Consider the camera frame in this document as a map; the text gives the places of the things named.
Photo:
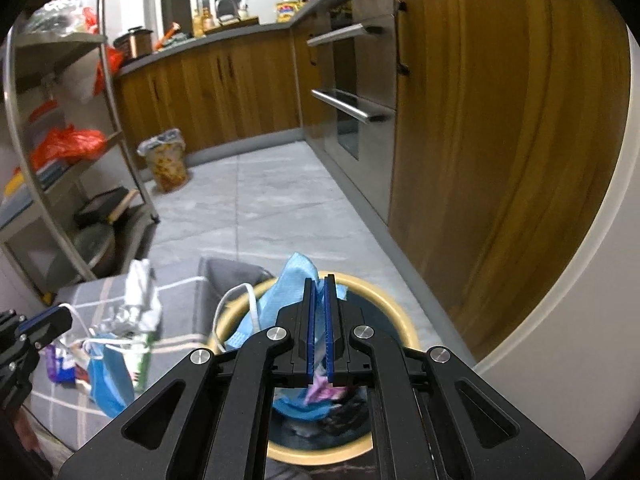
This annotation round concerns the patterned waste bin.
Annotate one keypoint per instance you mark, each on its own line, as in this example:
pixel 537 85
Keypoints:
pixel 167 165

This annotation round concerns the orange plastic bag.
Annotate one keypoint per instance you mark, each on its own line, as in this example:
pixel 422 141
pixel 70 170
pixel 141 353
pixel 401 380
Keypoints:
pixel 70 145

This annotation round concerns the steel shelf rack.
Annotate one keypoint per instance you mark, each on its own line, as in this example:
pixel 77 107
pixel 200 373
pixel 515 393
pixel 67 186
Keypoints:
pixel 50 42

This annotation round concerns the wooden base cabinet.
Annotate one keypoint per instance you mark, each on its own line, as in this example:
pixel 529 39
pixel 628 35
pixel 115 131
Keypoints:
pixel 500 110

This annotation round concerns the grey rug with white stripes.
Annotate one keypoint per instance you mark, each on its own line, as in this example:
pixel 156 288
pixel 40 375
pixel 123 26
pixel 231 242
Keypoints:
pixel 175 310

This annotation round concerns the red plastic bag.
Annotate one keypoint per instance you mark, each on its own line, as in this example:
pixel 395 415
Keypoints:
pixel 112 60

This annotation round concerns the steel faucet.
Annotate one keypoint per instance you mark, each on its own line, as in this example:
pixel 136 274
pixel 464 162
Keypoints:
pixel 227 5

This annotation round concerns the yellow oil bottle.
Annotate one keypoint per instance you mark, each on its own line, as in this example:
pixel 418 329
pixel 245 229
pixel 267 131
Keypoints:
pixel 204 22

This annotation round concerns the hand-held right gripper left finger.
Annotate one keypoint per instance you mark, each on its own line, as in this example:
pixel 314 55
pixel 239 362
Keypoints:
pixel 311 330

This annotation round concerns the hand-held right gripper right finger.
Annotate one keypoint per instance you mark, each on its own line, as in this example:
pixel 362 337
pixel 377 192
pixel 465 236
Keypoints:
pixel 331 330

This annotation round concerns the white plastic bag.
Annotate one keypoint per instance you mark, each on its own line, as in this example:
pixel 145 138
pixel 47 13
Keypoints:
pixel 55 15

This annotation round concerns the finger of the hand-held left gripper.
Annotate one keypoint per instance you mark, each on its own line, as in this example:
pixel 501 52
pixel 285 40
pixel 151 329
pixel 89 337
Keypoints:
pixel 47 327
pixel 10 322

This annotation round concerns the green packet with barcode label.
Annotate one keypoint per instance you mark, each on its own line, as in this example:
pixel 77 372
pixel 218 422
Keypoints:
pixel 140 360

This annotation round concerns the clear plastic bag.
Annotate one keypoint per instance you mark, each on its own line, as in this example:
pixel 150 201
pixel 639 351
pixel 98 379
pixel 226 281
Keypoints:
pixel 140 290

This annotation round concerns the orange kitchen tool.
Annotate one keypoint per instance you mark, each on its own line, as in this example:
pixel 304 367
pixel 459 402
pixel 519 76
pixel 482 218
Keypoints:
pixel 170 32

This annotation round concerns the blue bucket with yellow rim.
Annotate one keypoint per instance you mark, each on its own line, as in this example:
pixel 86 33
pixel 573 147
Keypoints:
pixel 372 317

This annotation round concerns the blue plastic bag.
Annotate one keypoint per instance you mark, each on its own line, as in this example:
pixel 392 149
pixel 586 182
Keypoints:
pixel 295 407

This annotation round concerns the black snack packet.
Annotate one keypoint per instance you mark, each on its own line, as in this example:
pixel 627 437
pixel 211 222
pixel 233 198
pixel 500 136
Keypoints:
pixel 350 410

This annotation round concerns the steel rice cooker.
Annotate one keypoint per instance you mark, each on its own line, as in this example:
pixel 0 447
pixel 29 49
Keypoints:
pixel 132 42

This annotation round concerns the plastic container with orange lid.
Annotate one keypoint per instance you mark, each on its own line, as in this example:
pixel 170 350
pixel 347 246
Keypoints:
pixel 47 125

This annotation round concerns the steel built-in oven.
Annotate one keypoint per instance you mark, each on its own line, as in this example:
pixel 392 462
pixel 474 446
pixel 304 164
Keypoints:
pixel 370 60

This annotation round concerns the pink snack packet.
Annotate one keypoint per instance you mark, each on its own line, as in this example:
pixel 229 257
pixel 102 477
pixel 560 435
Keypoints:
pixel 320 391

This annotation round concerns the steel pot lid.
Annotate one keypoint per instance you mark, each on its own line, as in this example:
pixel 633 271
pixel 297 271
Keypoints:
pixel 90 250

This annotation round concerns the yellow seasoning packet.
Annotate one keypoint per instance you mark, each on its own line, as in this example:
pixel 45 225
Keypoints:
pixel 287 10

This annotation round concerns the silver foil pouch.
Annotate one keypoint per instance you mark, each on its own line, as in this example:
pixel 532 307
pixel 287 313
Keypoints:
pixel 117 320

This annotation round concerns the blue face mask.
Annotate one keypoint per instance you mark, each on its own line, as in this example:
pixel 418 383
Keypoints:
pixel 295 280
pixel 107 380

